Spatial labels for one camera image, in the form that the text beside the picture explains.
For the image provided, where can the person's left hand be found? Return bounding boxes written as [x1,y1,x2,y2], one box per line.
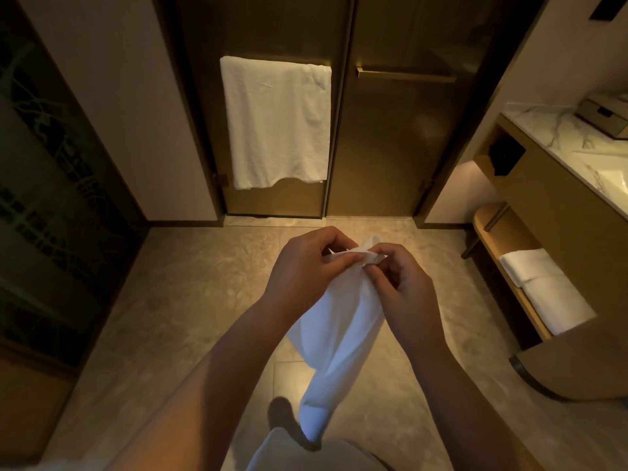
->
[262,226,368,324]

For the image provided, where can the person's right hand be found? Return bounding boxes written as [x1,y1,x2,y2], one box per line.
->
[362,242,447,357]

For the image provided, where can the small white towel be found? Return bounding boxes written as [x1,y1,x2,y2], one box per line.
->
[287,235,389,443]

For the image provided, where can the person's right forearm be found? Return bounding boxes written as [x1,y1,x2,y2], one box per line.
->
[407,338,543,471]

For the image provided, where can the person's left forearm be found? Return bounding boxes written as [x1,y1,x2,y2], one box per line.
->
[105,298,295,471]

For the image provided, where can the person's dark trousers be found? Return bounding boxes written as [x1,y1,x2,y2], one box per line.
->
[267,396,305,437]

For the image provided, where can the large folded white towel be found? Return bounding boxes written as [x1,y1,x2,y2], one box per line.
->
[521,274,597,337]

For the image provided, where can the white bath towel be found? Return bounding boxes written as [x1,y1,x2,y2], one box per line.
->
[219,55,333,191]

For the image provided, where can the bronze glass shower door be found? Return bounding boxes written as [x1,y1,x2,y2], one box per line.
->
[326,0,516,219]
[166,0,354,219]

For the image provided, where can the wooden vanity cabinet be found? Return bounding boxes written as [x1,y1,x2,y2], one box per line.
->
[461,102,628,402]

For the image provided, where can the white sink basin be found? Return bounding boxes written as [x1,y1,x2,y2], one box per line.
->
[571,151,628,197]

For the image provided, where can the wooden tissue box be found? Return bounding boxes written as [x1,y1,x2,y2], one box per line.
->
[574,92,628,141]

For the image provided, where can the brass door handle bar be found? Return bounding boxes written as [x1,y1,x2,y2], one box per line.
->
[355,66,458,84]

